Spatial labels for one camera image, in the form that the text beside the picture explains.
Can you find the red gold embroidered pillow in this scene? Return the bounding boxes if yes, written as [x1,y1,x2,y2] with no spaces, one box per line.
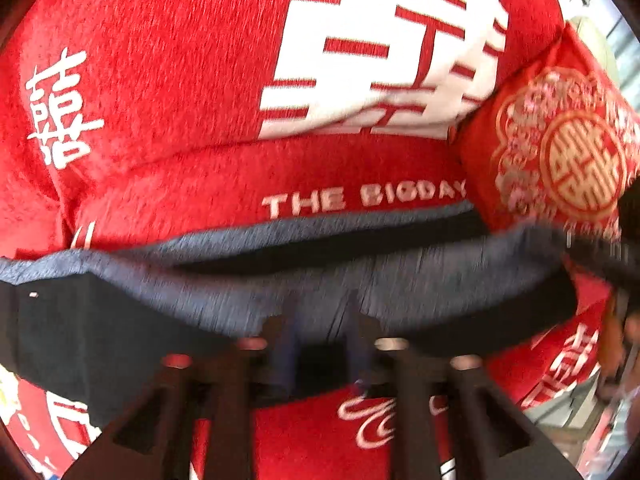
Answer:
[451,25,639,238]

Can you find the black pants with blue waistband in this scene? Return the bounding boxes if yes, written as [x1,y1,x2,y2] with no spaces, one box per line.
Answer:
[1,203,577,426]

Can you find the red sofa with white characters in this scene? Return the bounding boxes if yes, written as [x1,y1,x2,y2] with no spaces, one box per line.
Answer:
[1,0,603,479]

